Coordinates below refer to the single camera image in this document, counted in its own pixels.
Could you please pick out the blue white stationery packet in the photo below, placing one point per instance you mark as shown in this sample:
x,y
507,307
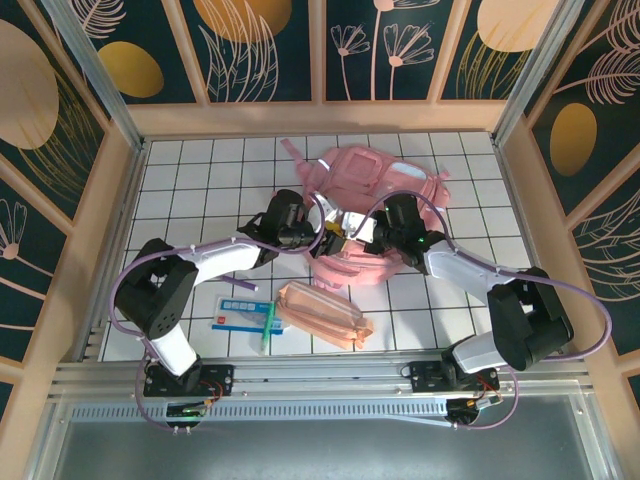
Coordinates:
x,y
235,315

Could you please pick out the peach pink pencil case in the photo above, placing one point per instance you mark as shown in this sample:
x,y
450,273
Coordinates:
x,y
320,310

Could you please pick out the aluminium corner post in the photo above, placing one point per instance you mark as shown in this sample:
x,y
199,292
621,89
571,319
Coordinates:
x,y
535,75
96,75

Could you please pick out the green pen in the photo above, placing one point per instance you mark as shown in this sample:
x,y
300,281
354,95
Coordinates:
x,y
269,322

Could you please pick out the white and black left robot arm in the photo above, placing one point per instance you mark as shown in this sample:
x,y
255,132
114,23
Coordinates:
x,y
220,257

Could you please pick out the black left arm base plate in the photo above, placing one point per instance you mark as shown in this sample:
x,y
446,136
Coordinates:
x,y
220,377

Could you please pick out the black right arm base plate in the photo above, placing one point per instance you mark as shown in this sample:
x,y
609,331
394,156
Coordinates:
x,y
422,377

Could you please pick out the purple pen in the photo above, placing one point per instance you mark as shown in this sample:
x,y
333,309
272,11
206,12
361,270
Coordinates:
x,y
245,284

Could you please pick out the grey metal sheet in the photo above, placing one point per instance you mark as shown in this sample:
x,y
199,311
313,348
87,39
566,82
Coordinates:
x,y
320,450

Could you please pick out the pink backpack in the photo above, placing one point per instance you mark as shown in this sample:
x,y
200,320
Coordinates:
x,y
360,165

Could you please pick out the aluminium side rail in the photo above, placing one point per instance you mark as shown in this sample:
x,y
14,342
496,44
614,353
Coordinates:
x,y
517,200
119,225

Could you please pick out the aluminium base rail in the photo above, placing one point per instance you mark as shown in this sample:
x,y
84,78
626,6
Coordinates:
x,y
320,372

